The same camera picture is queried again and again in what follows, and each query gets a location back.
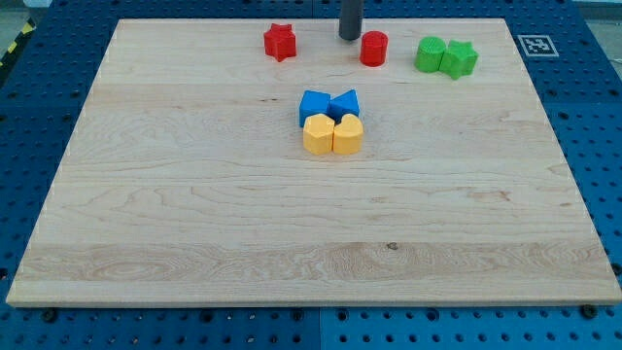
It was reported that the blue cube block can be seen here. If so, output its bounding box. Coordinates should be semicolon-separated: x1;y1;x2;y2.
298;90;330;127

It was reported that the white fiducial marker tag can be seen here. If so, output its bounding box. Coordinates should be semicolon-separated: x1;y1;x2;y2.
518;34;559;57

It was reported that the red star block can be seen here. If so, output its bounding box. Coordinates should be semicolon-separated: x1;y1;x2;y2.
263;23;297;62

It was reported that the yellow heart block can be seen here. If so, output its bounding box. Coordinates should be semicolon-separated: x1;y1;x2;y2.
332;114;364;155

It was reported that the yellow hexagon block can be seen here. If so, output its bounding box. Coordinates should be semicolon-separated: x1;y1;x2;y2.
302;114;335;155

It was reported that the light wooden board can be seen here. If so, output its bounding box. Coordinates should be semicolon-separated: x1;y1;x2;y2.
7;18;621;308

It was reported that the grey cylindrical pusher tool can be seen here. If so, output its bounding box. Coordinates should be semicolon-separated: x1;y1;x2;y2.
338;0;364;41

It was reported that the green star block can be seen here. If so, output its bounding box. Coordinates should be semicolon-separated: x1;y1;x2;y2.
438;40;479;80

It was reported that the red cylinder block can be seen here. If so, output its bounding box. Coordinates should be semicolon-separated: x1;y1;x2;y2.
360;31;389;67

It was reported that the blue triangle block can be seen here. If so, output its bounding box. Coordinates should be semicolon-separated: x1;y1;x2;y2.
328;89;360;123

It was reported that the green cylinder block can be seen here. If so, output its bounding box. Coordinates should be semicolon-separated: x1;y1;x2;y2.
414;36;446;73

